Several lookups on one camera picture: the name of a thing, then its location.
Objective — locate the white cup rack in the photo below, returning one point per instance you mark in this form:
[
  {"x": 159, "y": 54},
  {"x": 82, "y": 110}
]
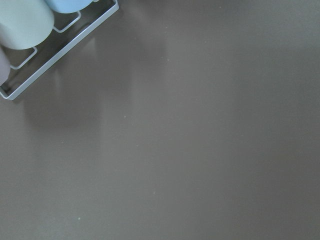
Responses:
[{"x": 26, "y": 65}]

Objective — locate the pale blue cup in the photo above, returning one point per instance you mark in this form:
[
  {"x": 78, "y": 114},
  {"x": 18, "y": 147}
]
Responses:
[{"x": 68, "y": 6}]

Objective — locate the pink cup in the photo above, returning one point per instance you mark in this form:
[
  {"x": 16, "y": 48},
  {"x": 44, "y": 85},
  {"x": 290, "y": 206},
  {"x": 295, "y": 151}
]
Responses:
[{"x": 5, "y": 67}]

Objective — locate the pale green cup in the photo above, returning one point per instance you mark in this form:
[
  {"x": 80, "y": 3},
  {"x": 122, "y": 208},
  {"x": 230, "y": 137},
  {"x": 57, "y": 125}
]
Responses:
[{"x": 24, "y": 23}]

